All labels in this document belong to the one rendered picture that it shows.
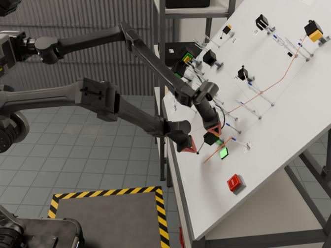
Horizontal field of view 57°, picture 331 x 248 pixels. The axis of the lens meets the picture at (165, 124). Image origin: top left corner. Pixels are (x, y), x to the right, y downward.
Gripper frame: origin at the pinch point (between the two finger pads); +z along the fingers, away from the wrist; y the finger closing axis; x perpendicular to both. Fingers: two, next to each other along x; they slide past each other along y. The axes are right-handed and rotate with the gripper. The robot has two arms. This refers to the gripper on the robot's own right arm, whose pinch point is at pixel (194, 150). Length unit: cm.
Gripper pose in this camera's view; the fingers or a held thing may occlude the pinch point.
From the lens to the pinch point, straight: 139.1
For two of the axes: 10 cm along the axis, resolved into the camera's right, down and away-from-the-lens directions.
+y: -0.1, -6.6, 7.5
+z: 6.6, 5.6, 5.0
